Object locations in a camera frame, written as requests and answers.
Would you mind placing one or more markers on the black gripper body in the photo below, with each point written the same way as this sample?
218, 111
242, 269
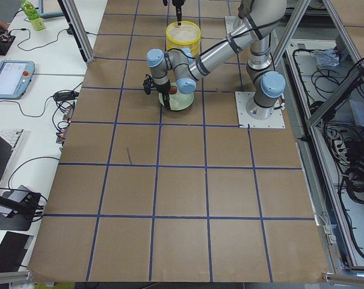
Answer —
177, 4
162, 88

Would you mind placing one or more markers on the brown steamed bun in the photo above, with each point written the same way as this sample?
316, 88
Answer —
173, 90

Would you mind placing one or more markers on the white steamed bun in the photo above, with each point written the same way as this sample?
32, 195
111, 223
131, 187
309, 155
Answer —
174, 105

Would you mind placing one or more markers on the yellow steamer top layer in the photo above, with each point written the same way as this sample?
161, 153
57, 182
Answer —
183, 33

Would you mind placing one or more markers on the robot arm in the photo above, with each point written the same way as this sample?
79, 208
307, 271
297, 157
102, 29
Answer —
257, 20

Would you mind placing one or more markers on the yellow steamer lower layers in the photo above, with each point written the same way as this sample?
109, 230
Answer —
194, 48

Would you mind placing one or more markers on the light green plate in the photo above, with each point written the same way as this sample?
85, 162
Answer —
185, 100

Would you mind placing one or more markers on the black power adapter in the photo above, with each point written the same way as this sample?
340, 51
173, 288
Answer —
65, 96

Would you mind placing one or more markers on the green drink bottle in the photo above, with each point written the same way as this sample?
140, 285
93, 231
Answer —
32, 15

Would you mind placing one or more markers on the left teach pendant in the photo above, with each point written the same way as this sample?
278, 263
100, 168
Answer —
15, 76

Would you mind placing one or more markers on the white keyboard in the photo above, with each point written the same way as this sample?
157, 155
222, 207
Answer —
13, 137

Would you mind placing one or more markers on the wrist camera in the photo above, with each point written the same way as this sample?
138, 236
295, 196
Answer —
148, 84

